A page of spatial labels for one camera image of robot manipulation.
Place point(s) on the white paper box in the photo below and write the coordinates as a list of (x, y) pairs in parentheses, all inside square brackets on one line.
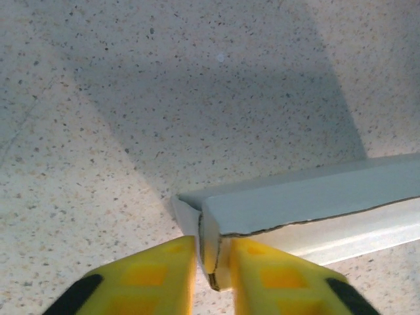
[(295, 203)]

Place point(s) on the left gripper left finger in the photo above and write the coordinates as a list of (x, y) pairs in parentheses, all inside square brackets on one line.
[(147, 282)]

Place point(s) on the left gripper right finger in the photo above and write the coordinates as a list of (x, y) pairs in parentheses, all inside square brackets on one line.
[(279, 282)]

